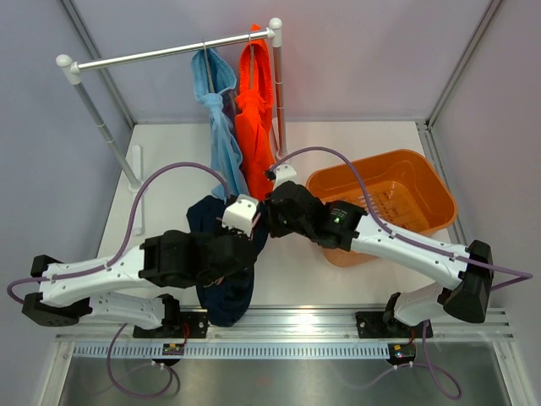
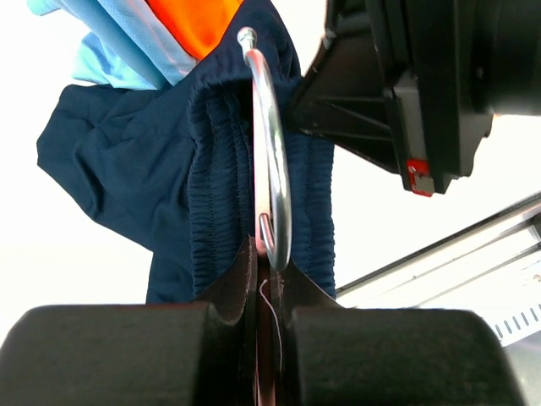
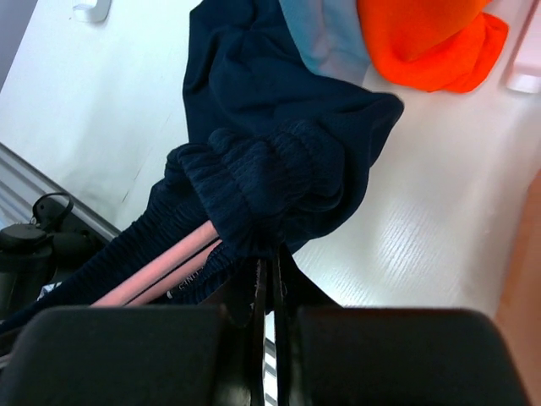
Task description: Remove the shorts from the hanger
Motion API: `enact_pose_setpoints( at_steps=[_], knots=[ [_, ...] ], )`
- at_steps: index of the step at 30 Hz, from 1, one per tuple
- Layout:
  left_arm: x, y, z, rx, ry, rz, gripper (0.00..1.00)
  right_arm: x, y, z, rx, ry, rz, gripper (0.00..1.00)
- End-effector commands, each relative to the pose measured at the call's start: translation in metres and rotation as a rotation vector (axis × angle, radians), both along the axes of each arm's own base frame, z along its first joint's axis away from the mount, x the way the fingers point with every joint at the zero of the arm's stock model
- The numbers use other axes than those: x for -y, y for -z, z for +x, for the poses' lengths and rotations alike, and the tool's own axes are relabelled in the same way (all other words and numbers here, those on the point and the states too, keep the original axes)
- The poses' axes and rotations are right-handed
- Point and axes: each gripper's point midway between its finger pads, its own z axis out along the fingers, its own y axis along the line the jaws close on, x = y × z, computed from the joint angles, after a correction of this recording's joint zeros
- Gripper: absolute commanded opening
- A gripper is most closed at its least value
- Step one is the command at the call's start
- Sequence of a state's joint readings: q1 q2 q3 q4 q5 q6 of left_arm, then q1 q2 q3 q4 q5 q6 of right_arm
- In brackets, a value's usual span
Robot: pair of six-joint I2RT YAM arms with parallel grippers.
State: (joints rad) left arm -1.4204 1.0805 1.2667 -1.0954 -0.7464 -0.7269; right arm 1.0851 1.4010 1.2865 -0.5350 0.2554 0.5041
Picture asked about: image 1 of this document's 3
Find navy blue shorts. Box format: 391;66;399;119
186;195;254;327

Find light blue shorts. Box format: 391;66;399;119
190;48;249;199

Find pink clothes hanger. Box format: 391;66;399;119
216;212;261;240

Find grey clothes hanger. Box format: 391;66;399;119
203;42;215;93

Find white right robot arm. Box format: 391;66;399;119
263;181;494;336

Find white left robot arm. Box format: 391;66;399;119
22;230;258;337

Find orange shorts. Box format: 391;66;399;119
235;40;275;200

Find grey orange-shorts hanger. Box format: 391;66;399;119
249;35;255;91

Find orange plastic basket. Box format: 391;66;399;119
305;148;459;268

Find silver white clothes rack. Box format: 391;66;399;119
55;17;298;233

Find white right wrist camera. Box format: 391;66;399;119
265;163;297;189

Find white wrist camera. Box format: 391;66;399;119
265;163;297;189
221;194;259;235

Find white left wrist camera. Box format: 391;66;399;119
221;194;259;235

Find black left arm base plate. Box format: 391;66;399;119
132;311;209;339

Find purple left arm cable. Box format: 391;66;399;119
6;162;233;401

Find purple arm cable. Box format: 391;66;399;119
270;146;534;398
6;162;233;401

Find white slotted cable duct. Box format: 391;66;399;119
73;341;390;359

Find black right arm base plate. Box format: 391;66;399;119
355;310;424;339

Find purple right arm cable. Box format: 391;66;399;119
270;146;534;398

